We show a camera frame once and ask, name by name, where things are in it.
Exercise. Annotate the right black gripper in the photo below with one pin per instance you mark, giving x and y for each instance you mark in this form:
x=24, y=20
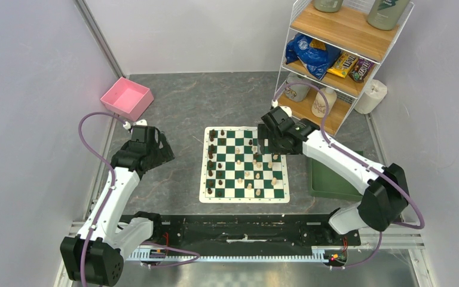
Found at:
x=275, y=149

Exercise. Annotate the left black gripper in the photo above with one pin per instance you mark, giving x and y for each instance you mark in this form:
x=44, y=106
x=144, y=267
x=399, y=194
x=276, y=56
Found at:
x=164, y=154

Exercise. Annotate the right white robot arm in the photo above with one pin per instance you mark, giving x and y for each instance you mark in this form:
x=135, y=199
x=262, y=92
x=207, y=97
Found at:
x=383, y=189

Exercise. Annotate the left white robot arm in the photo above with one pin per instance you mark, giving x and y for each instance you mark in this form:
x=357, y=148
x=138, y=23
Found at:
x=97, y=253

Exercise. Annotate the green white chess mat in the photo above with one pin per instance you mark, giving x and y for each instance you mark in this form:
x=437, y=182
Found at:
x=232, y=171

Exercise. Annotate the dark chess rook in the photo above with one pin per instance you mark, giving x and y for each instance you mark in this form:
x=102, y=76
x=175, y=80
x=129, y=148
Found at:
x=212, y=134

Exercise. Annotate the grey jar with lettering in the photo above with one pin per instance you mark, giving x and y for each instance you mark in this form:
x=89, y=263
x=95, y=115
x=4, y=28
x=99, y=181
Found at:
x=298, y=91

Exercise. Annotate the pink plastic bin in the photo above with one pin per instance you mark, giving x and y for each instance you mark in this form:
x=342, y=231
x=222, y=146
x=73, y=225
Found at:
x=127, y=99

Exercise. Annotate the cream soap bottle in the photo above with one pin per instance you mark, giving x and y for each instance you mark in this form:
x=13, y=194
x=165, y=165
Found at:
x=323, y=102

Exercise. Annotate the green plastic tray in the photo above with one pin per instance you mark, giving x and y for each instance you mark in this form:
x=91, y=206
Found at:
x=325, y=183

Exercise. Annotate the blue snack bag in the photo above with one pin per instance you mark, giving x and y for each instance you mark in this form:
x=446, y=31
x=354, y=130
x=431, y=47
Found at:
x=316, y=56

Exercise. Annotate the yellow candy bag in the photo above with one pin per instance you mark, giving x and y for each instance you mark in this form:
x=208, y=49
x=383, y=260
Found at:
x=343, y=64

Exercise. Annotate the brown candy bag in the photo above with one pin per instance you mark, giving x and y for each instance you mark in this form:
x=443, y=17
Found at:
x=360, y=70

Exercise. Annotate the white paper towel roll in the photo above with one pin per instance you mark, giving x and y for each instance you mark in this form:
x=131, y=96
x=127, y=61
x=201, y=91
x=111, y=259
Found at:
x=371, y=97

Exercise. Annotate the green bottle top left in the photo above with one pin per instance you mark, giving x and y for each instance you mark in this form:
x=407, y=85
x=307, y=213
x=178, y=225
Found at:
x=328, y=6

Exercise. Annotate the green bottle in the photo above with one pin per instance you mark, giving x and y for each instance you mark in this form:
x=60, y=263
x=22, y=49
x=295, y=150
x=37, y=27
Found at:
x=328, y=6
x=385, y=14

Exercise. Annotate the green bottle top right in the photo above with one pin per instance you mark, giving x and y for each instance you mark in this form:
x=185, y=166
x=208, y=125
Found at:
x=385, y=14

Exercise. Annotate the white wire wooden shelf rack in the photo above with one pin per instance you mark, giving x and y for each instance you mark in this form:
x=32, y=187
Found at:
x=349, y=31

